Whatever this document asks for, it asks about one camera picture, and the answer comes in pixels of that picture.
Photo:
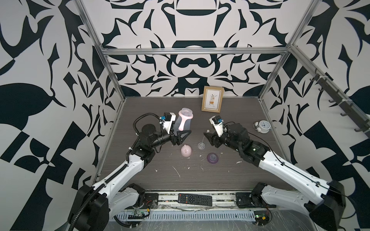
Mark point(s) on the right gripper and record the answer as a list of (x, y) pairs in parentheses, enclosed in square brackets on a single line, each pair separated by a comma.
[(212, 138)]

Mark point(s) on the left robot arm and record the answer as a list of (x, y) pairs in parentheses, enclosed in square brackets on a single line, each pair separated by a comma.
[(95, 205)]

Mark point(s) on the clear baby bottle body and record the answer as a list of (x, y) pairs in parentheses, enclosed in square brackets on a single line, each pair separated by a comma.
[(184, 120)]

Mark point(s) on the black remote control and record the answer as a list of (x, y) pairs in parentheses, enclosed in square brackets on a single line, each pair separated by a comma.
[(195, 199)]

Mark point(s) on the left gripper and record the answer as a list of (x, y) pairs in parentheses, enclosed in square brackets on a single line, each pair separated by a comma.
[(176, 139)]

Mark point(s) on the white alarm clock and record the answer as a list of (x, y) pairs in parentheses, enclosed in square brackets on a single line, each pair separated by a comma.
[(262, 126)]

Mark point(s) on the wall hook rack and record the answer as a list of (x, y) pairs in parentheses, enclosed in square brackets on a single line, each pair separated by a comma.
[(340, 99)]

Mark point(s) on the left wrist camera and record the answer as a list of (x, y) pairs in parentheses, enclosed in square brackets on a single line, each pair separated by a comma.
[(167, 120)]

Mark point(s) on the pink bottle cap dome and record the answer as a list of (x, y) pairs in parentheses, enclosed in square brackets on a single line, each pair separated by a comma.
[(186, 150)]

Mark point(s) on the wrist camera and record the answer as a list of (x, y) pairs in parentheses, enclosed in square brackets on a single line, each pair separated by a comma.
[(218, 124), (167, 120)]

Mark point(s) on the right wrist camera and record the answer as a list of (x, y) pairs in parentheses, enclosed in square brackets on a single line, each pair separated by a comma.
[(218, 124)]

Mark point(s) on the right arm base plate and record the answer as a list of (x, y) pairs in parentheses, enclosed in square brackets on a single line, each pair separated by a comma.
[(251, 200)]

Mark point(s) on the wooden picture frame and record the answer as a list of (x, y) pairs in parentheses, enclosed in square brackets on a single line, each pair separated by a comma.
[(212, 99)]

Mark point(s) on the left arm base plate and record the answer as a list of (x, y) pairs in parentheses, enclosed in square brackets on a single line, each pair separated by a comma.
[(147, 200)]

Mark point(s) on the white slotted cable duct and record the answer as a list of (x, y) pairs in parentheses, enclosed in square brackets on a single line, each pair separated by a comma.
[(248, 216)]

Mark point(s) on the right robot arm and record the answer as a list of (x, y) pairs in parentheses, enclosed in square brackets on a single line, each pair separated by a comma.
[(324, 202)]

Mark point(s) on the clear straw with weight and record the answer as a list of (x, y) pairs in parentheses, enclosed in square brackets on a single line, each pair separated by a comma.
[(202, 144)]

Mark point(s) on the green circuit board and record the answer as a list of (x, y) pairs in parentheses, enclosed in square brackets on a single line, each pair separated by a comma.
[(261, 218)]

